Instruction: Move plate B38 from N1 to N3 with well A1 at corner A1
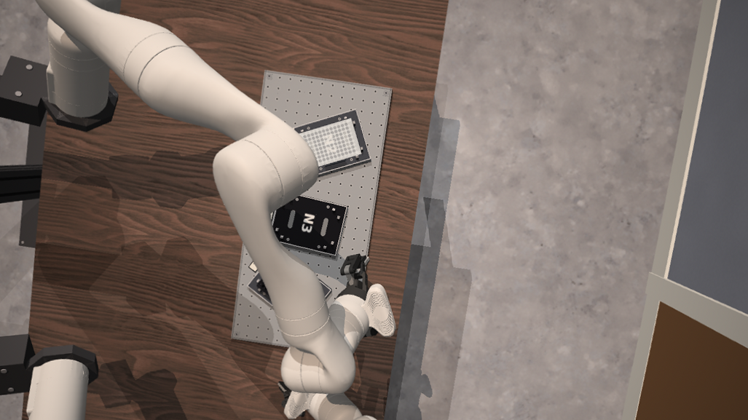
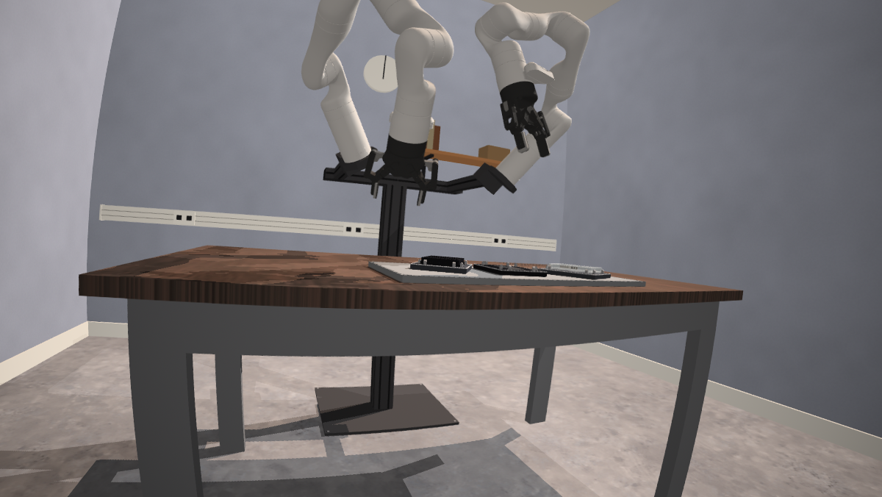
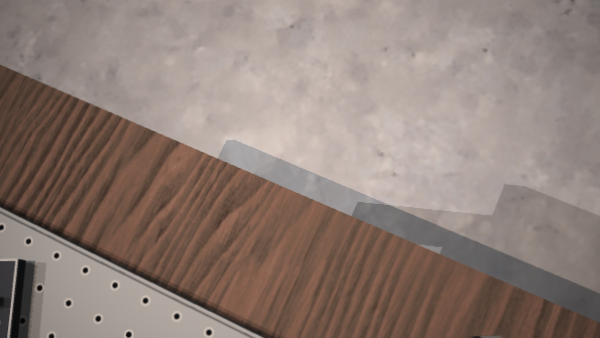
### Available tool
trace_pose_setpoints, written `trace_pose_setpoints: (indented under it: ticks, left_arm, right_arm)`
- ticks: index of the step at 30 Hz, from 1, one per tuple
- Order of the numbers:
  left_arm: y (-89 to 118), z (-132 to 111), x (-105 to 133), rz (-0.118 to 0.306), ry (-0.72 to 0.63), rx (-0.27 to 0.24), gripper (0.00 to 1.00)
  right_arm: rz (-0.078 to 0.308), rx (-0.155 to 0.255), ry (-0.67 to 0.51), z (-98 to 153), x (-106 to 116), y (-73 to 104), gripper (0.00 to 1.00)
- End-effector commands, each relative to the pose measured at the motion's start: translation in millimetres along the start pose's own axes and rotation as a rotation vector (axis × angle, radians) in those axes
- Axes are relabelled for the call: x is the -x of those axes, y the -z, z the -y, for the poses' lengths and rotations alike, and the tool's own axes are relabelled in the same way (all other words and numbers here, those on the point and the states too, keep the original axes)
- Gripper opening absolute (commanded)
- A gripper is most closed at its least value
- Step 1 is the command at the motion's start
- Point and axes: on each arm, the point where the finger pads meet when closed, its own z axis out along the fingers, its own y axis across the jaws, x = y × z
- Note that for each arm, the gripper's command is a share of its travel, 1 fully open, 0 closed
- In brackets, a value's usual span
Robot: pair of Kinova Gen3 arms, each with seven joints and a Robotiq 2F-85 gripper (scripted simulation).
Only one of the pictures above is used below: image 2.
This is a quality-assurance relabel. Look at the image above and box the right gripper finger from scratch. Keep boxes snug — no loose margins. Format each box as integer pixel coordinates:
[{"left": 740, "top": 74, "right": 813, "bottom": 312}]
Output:
[
  {"left": 406, "top": 158, "right": 438, "bottom": 206},
  {"left": 364, "top": 148, "right": 399, "bottom": 199}
]

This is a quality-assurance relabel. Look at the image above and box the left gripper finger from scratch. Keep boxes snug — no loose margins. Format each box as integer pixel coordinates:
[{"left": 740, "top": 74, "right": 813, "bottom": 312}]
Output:
[
  {"left": 500, "top": 99, "right": 531, "bottom": 153},
  {"left": 527, "top": 110, "right": 551, "bottom": 157}
]

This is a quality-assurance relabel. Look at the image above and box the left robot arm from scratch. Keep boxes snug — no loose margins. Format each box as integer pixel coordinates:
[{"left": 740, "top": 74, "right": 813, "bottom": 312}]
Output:
[{"left": 475, "top": 2, "right": 589, "bottom": 185}]

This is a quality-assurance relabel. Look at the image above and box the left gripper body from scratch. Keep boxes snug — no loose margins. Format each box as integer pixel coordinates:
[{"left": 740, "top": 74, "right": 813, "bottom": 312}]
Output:
[{"left": 500, "top": 81, "right": 538, "bottom": 130}]

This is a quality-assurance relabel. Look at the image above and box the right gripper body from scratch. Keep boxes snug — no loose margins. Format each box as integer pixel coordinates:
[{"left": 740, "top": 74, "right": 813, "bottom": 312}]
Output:
[{"left": 382, "top": 135, "right": 427, "bottom": 179}]

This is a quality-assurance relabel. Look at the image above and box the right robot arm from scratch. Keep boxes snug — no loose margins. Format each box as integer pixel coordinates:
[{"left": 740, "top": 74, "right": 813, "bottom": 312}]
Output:
[{"left": 301, "top": 0, "right": 453, "bottom": 163}]

